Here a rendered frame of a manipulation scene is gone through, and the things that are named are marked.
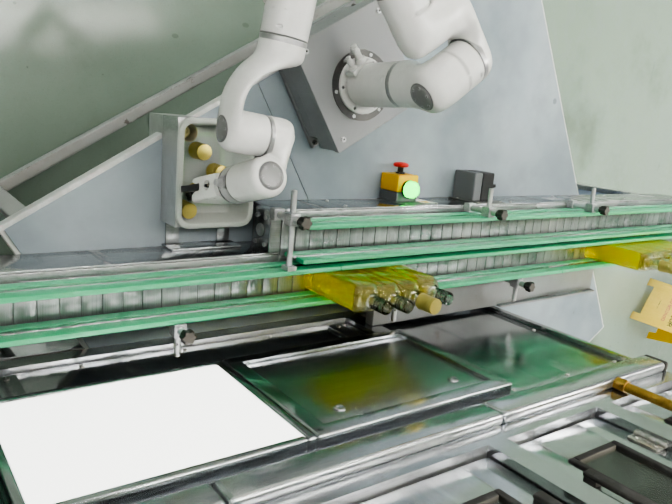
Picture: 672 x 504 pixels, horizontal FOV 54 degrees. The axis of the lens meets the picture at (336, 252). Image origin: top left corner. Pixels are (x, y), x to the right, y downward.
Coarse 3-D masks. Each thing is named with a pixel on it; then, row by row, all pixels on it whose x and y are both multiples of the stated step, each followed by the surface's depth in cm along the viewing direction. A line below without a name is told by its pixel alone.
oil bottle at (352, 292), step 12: (312, 276) 145; (324, 276) 142; (336, 276) 139; (348, 276) 140; (312, 288) 146; (324, 288) 142; (336, 288) 138; (348, 288) 135; (360, 288) 133; (372, 288) 134; (336, 300) 138; (348, 300) 135; (360, 300) 132
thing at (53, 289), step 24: (600, 240) 205; (624, 240) 210; (648, 240) 219; (264, 264) 139; (312, 264) 144; (336, 264) 145; (360, 264) 147; (384, 264) 151; (0, 288) 108; (24, 288) 110; (48, 288) 112; (72, 288) 112; (96, 288) 113; (120, 288) 115; (144, 288) 117
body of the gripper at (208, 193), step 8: (224, 168) 123; (200, 176) 127; (208, 176) 124; (216, 176) 123; (200, 184) 126; (208, 184) 124; (200, 192) 126; (208, 192) 124; (216, 192) 123; (192, 200) 129; (200, 200) 127; (208, 200) 127; (216, 200) 127; (224, 200) 127
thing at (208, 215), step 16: (208, 128) 138; (208, 144) 139; (192, 160) 138; (208, 160) 140; (224, 160) 142; (240, 160) 141; (176, 176) 130; (192, 176) 139; (176, 192) 130; (176, 208) 131; (208, 208) 143; (224, 208) 145; (240, 208) 143; (192, 224) 134; (208, 224) 136; (224, 224) 138; (240, 224) 140
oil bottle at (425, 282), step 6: (390, 270) 150; (396, 270) 149; (402, 270) 149; (408, 270) 150; (414, 270) 150; (402, 276) 147; (408, 276) 146; (414, 276) 145; (420, 276) 145; (426, 276) 146; (432, 276) 146; (420, 282) 143; (426, 282) 143; (432, 282) 143; (420, 288) 143; (426, 288) 142
